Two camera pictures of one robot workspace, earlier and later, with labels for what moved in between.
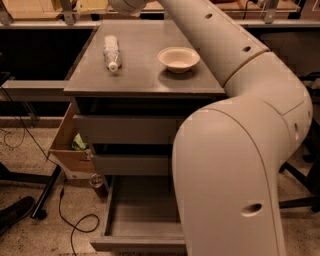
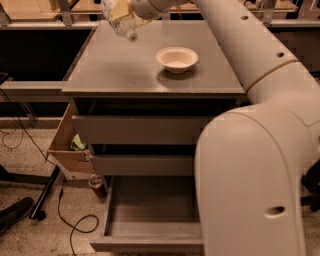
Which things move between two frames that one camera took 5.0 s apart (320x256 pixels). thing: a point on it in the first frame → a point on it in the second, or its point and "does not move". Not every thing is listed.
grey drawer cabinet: x=135 y=82 does not move
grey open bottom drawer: x=142 y=217 does not move
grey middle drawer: x=132 y=164 does not move
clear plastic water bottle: x=112 y=53 → x=125 y=26
